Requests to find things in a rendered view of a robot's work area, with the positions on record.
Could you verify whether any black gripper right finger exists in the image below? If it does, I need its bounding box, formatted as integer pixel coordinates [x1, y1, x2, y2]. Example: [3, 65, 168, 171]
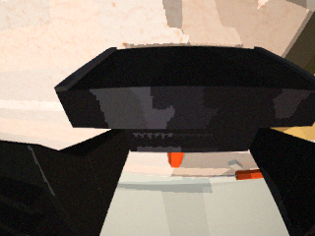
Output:
[249, 127, 315, 236]

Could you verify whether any wooden floor panel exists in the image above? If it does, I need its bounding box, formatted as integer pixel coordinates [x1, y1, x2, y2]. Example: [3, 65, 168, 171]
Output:
[271, 12, 315, 141]

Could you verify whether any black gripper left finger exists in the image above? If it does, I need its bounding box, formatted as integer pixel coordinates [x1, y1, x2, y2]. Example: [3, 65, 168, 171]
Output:
[0, 130, 130, 236]

